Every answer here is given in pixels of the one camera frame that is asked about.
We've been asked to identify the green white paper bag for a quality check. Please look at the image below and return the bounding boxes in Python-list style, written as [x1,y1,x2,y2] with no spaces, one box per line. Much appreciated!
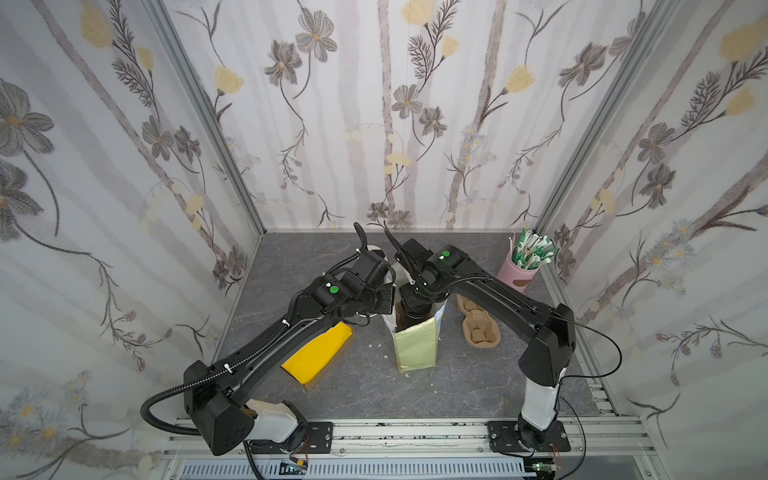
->
[383,263,446,373]

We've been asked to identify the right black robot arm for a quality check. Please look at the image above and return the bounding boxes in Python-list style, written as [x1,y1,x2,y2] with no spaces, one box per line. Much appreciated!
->
[385,230,581,451]

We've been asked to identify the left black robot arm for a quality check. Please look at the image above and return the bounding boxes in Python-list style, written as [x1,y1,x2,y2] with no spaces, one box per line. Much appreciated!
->
[140,223,396,456]

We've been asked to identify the brown pulp cup carrier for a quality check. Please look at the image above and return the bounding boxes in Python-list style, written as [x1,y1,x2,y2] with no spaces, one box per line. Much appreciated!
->
[456,295,501,349]

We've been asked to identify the yellow napkins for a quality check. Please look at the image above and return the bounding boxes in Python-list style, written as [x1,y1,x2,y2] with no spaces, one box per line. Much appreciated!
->
[281,322,354,385]

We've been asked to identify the pink straw holder cup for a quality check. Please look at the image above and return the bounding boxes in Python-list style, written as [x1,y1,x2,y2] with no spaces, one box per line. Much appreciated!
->
[496,256,538,293]

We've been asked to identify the green white wrapped straws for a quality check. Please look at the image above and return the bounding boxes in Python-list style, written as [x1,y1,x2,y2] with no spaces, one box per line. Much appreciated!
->
[507,228,558,270]

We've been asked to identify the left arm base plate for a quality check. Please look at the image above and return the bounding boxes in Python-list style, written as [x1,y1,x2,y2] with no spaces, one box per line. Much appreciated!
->
[247,422,334,455]

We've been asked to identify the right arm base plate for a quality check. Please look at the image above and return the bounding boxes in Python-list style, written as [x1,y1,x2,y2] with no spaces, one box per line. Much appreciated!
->
[486,420,571,455]

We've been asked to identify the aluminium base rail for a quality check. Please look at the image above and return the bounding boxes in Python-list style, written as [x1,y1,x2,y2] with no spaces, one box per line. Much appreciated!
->
[156,414,669,479]

